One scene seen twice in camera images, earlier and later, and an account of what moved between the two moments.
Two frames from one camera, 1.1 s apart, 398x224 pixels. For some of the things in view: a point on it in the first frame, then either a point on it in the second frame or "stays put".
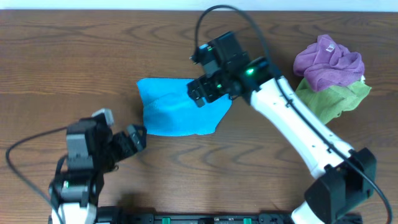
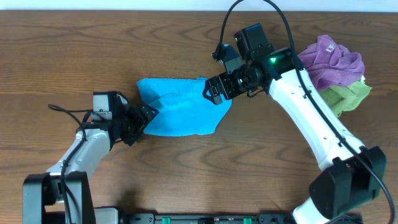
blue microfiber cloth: (170, 110) stays put
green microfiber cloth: (331, 101) stays put
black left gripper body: (122, 147) → (133, 124)
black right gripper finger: (199, 102) → (216, 98)
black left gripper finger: (132, 130) → (149, 112)
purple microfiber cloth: (326, 64) stays put
